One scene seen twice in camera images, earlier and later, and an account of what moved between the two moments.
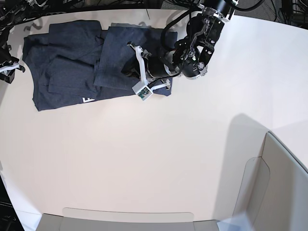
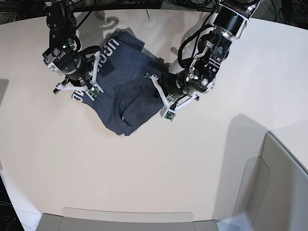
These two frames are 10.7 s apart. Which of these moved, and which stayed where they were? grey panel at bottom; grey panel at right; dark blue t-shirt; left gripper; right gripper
Moved: dark blue t-shirt; left gripper; right gripper
Stayed: grey panel at bottom; grey panel at right
